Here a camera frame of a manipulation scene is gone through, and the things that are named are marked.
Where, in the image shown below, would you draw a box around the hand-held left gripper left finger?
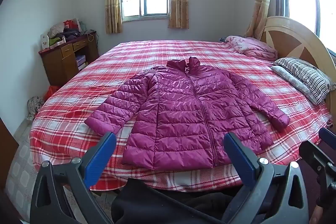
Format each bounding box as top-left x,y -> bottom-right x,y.
30,132 -> 117,224

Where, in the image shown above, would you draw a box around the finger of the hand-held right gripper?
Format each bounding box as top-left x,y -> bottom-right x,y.
318,128 -> 336,148
299,140 -> 336,182

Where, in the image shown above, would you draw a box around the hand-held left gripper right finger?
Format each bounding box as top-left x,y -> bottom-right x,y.
223,132 -> 310,224

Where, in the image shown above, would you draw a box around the magenta puffer jacket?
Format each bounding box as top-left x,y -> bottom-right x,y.
84,56 -> 290,169

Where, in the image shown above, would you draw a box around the purple clothes pile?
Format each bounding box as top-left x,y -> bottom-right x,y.
62,29 -> 80,42

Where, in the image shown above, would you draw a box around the bed with red plaid sheet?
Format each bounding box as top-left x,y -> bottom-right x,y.
5,40 -> 332,214

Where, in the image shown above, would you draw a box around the person's dark clothing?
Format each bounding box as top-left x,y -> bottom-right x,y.
112,178 -> 237,224

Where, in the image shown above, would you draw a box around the red plastic bag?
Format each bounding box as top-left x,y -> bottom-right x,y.
43,85 -> 60,101

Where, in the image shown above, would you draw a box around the black and white patterned bag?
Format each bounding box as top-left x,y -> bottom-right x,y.
26,96 -> 45,121

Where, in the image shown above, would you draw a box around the stacked boxes in desk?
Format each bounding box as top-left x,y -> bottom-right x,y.
75,54 -> 87,71

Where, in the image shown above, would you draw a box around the wooden desk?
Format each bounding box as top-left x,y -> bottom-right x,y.
38,32 -> 100,88

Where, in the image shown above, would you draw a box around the wooden headboard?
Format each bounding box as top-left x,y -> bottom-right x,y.
261,16 -> 336,119

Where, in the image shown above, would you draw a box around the pink folded blanket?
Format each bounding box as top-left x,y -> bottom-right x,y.
226,35 -> 278,61

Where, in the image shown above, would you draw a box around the white printed box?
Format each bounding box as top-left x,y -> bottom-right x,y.
40,33 -> 50,50

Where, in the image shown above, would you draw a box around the white cloth bundle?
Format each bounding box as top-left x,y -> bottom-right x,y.
49,23 -> 65,38

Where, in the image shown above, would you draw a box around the red gift bag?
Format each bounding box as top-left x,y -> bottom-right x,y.
63,19 -> 79,30

